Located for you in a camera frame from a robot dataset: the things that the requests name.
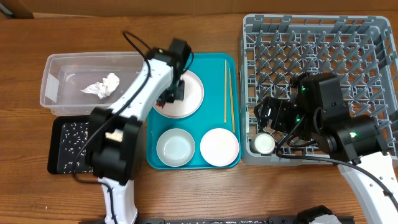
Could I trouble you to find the scattered rice grains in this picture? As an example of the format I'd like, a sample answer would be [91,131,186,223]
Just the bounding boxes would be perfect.
[57,122,89,174]

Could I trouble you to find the teal plastic tray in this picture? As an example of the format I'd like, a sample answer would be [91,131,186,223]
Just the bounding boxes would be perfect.
[146,53,241,170]

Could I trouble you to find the grey bowl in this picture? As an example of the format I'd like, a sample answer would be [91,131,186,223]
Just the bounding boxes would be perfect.
[156,128,195,167]

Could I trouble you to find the grey dish rack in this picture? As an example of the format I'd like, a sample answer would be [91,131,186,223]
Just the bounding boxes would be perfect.
[239,14,397,166]

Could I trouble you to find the right wooden chopstick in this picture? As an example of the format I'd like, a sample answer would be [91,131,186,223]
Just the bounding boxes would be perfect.
[228,68,236,133]

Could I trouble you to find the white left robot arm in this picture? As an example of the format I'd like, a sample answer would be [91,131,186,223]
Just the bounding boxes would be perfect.
[85,44,193,223]

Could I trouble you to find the clear plastic bin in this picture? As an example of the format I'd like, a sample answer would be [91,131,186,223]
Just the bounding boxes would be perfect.
[40,52,144,116]

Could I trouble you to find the white cup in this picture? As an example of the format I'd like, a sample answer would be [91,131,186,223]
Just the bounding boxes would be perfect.
[251,133,275,155]

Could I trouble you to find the small white plate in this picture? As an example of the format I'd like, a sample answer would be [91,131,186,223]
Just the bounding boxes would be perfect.
[200,128,239,167]

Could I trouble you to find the white napkin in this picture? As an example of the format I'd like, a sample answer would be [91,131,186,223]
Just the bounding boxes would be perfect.
[81,73,120,99]

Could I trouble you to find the black tray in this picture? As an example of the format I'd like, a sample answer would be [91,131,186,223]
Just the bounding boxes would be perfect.
[47,115,89,174]

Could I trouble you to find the red wrapper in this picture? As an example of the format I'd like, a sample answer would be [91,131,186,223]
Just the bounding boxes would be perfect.
[156,100,165,108]

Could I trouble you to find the large white plate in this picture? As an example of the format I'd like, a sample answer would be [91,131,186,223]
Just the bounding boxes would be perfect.
[154,71,205,118]

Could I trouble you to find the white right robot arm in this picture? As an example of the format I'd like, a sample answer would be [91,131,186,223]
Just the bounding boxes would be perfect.
[254,73,397,223]

